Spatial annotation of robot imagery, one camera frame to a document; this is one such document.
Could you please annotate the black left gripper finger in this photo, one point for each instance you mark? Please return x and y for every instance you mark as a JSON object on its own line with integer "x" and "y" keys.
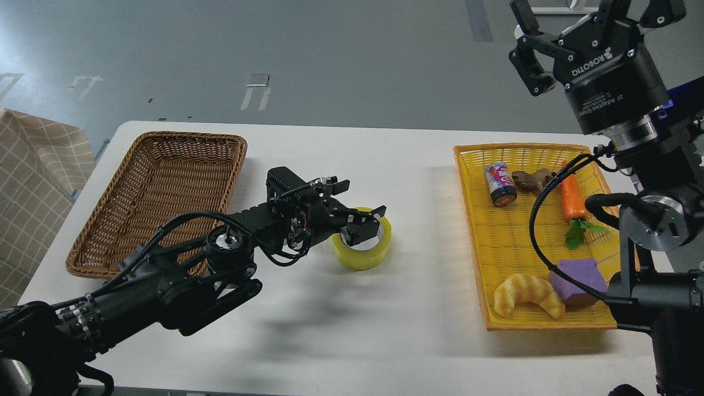
{"x": 359, "y": 230}
{"x": 359, "y": 214}

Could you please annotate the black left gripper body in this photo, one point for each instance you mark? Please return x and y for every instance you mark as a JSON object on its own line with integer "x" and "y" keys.
{"x": 311, "y": 219}

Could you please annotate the toy croissant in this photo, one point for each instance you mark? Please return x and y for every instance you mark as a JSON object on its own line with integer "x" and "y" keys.
{"x": 525, "y": 288}

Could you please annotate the purple foam cube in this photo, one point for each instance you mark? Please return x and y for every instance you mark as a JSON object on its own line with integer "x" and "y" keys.
{"x": 584, "y": 271}

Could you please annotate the small soda can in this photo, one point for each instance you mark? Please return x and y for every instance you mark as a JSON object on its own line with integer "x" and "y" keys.
{"x": 500, "y": 183}

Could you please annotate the white stand base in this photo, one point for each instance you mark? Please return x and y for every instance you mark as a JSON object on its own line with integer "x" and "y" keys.
{"x": 563, "y": 10}

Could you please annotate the brown toy frog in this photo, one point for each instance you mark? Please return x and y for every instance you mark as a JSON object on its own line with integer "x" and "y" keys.
{"x": 532, "y": 182}

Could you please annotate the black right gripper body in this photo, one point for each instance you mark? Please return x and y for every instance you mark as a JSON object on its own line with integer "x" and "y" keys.
{"x": 613, "y": 78}

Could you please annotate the beige checkered cloth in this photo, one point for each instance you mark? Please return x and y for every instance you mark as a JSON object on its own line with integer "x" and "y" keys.
{"x": 43, "y": 163}

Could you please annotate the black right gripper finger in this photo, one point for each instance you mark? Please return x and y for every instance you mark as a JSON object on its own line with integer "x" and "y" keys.
{"x": 656, "y": 14}
{"x": 530, "y": 41}

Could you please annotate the brown wicker basket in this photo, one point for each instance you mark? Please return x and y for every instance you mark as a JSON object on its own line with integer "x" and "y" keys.
{"x": 163, "y": 174}

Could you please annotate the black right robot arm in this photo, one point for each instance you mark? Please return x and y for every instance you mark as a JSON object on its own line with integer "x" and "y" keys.
{"x": 658, "y": 151}

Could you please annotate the yellow tape roll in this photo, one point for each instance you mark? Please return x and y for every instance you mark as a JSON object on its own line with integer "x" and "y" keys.
{"x": 367, "y": 255}

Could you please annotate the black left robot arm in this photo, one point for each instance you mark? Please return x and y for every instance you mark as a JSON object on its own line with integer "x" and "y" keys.
{"x": 197, "y": 268}

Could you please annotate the yellow plastic basket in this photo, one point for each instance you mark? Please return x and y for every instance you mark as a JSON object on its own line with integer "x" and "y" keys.
{"x": 500, "y": 237}

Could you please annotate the orange toy carrot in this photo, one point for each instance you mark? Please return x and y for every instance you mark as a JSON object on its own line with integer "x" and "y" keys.
{"x": 575, "y": 213}

